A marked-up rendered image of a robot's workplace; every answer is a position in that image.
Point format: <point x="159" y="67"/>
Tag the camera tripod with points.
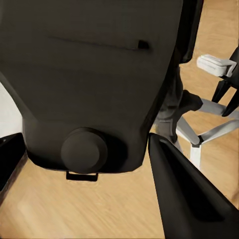
<point x="169" y="122"/>

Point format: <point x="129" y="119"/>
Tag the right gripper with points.
<point x="228" y="82"/>

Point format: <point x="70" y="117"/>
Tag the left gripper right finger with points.
<point x="191" y="207"/>

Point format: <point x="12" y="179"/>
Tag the digital camera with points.
<point x="90" y="76"/>

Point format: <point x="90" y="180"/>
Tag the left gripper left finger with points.
<point x="12" y="149"/>

